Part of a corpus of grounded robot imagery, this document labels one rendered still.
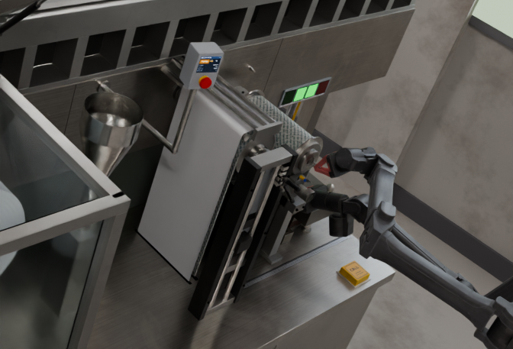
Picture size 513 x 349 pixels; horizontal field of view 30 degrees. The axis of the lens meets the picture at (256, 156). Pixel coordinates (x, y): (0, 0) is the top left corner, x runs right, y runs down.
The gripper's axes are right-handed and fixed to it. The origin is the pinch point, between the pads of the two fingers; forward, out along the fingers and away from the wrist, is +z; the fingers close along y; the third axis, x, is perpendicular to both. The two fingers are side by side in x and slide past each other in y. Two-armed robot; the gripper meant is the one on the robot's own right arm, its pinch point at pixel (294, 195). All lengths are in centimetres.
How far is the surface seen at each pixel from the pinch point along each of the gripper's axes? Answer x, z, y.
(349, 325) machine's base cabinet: -49, -5, 18
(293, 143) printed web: 19.9, -10.5, -10.6
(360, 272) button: -25.9, -16.0, 10.8
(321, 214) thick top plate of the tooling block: -8.9, -1.7, 10.4
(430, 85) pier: -1, 62, 177
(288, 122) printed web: 24.9, -5.5, -6.5
